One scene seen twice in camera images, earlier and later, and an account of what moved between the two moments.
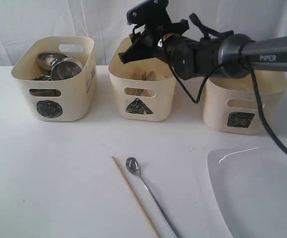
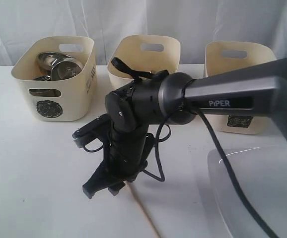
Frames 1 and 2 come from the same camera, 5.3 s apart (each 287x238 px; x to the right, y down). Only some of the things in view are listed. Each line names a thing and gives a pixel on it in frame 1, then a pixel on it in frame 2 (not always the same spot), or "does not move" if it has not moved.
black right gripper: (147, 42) → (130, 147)
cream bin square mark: (231, 105) → (224, 56)
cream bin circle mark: (77, 94) does not move
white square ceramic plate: (258, 191) does not move
